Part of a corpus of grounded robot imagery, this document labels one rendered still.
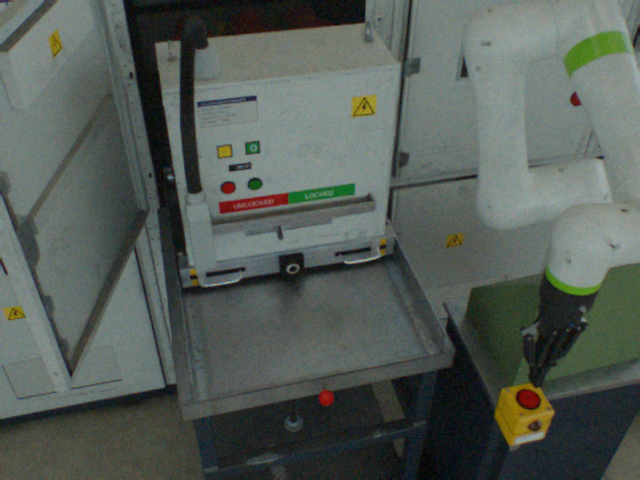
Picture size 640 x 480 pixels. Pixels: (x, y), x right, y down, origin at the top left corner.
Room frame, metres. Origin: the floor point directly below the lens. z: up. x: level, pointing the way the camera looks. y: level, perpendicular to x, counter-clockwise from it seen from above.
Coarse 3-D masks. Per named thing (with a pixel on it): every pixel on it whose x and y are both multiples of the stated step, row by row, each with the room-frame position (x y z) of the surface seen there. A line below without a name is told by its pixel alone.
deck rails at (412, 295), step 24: (168, 216) 1.45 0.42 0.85; (384, 264) 1.26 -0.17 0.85; (408, 264) 1.20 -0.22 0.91; (192, 288) 1.17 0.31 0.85; (408, 288) 1.18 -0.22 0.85; (192, 312) 1.09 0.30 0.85; (408, 312) 1.10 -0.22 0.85; (432, 312) 1.04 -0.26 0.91; (192, 336) 1.01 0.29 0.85; (432, 336) 1.02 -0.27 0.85; (192, 360) 0.94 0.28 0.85; (192, 384) 0.84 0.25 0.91
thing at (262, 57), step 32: (288, 32) 1.45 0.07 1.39; (320, 32) 1.45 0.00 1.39; (352, 32) 1.45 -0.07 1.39; (160, 64) 1.29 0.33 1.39; (224, 64) 1.29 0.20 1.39; (256, 64) 1.29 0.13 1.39; (288, 64) 1.29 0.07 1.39; (320, 64) 1.29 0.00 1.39; (352, 64) 1.30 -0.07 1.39; (384, 64) 1.29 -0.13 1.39; (384, 224) 1.29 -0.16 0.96
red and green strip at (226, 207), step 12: (288, 192) 1.23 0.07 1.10; (300, 192) 1.24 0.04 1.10; (312, 192) 1.25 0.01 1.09; (324, 192) 1.25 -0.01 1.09; (336, 192) 1.26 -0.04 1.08; (348, 192) 1.27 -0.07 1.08; (228, 204) 1.20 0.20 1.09; (240, 204) 1.20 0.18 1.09; (252, 204) 1.21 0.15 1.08; (264, 204) 1.22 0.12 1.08; (276, 204) 1.22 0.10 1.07
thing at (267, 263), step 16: (352, 240) 1.27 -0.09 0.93; (368, 240) 1.27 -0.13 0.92; (256, 256) 1.21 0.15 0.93; (272, 256) 1.21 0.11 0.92; (304, 256) 1.23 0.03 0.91; (320, 256) 1.24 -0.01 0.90; (336, 256) 1.25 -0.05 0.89; (352, 256) 1.26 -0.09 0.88; (368, 256) 1.27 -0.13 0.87; (208, 272) 1.17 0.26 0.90; (224, 272) 1.18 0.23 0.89; (256, 272) 1.20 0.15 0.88; (272, 272) 1.21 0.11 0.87
